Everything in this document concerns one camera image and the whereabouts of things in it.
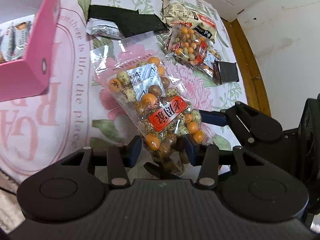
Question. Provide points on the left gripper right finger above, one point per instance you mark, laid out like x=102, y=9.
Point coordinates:
x=205, y=156

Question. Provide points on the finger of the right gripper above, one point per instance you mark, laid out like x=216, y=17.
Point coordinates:
x=159, y=172
x=214, y=118

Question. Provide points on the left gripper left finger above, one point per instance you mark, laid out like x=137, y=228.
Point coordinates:
x=119, y=158

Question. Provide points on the clear nut snack bag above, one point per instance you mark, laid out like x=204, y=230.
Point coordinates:
x=139, y=78

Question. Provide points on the small black snack packet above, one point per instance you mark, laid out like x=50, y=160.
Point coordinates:
x=225, y=72

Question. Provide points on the floral bed sheet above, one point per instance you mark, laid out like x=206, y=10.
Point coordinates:
x=77, y=111

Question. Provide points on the cream noodle snack bag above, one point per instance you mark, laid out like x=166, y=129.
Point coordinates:
x=188, y=15

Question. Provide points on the silver wrapped snack bar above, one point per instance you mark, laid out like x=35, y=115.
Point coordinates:
x=103, y=28

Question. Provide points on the snack packet inside box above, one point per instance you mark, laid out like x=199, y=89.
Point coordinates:
x=15, y=40

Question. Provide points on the pink storage box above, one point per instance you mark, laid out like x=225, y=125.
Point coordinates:
x=29, y=76

